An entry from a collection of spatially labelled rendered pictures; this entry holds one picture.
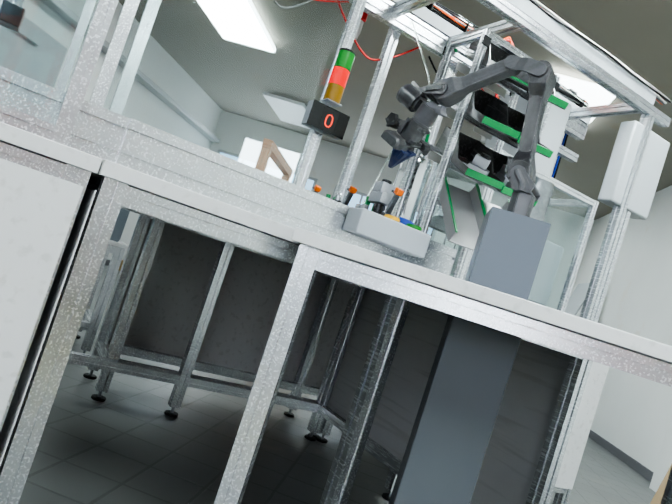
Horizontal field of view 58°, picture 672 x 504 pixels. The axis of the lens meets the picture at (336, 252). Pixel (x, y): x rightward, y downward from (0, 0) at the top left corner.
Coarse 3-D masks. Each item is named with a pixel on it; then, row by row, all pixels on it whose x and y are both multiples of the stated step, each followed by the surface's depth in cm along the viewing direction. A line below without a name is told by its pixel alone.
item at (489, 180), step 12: (444, 132) 197; (444, 144) 194; (456, 144) 187; (468, 144) 202; (480, 144) 199; (456, 156) 184; (468, 156) 204; (492, 156) 190; (468, 168) 175; (492, 168) 188; (480, 180) 177; (492, 180) 178
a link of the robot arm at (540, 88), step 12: (540, 60) 150; (552, 72) 148; (528, 84) 150; (540, 84) 148; (552, 84) 151; (540, 96) 149; (528, 108) 150; (540, 108) 148; (528, 120) 149; (540, 120) 150; (528, 132) 148; (528, 144) 148; (516, 156) 148; (528, 156) 146; (528, 168) 145
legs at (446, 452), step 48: (288, 288) 124; (384, 288) 122; (432, 288) 121; (288, 336) 123; (480, 336) 138; (528, 336) 118; (576, 336) 117; (432, 384) 139; (480, 384) 137; (240, 432) 123; (432, 432) 138; (480, 432) 137; (240, 480) 122; (432, 480) 137
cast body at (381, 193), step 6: (384, 180) 170; (378, 186) 170; (384, 186) 169; (390, 186) 170; (372, 192) 172; (378, 192) 169; (384, 192) 168; (390, 192) 170; (372, 198) 171; (378, 198) 168; (384, 198) 168; (390, 198) 169; (384, 204) 169
